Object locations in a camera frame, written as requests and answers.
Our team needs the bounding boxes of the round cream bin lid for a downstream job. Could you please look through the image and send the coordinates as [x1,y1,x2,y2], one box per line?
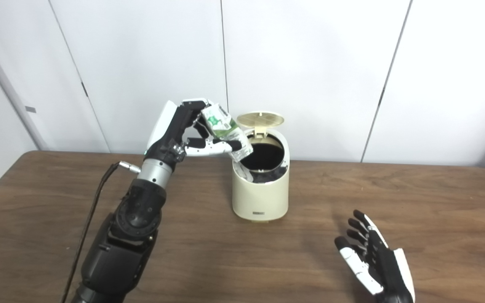
[236,111,285,137]

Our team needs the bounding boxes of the black bin liner bag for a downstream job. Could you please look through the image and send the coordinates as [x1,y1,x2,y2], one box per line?
[236,162,288,184]

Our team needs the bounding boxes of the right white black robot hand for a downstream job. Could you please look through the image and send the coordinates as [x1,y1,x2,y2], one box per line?
[334,210,416,303]

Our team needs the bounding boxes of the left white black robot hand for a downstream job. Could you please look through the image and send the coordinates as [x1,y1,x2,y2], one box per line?
[144,98,243,167]

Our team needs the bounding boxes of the green white milk carton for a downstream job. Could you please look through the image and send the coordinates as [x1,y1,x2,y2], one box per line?
[200,104,253,162]

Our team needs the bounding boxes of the cream-colored round bin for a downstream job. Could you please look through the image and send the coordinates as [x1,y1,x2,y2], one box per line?
[232,128,290,222]

